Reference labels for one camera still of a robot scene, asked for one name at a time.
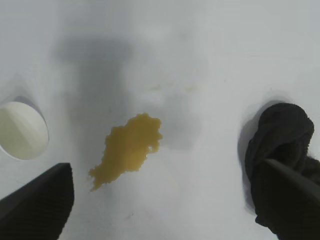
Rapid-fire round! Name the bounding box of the black cloth rag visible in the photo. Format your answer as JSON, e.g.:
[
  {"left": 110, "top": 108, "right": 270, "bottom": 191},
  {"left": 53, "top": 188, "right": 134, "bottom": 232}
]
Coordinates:
[{"left": 243, "top": 100, "right": 320, "bottom": 210}]

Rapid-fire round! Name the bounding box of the yellow liquid spill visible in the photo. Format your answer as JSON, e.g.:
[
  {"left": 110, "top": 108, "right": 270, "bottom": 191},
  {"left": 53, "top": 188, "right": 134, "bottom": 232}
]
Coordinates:
[{"left": 88, "top": 112, "right": 164, "bottom": 193}]

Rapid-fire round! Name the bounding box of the white paper cup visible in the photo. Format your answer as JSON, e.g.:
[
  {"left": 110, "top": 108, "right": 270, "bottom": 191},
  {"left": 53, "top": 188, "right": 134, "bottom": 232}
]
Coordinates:
[{"left": 0, "top": 101, "right": 50, "bottom": 161}]

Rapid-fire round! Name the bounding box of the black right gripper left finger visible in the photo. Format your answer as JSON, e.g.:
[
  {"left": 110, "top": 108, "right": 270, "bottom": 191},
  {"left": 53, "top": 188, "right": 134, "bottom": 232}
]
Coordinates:
[{"left": 0, "top": 162, "right": 75, "bottom": 240}]

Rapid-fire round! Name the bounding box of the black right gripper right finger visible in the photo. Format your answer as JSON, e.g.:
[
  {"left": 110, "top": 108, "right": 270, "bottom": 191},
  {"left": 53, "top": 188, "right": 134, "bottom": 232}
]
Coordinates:
[{"left": 253, "top": 158, "right": 320, "bottom": 240}]

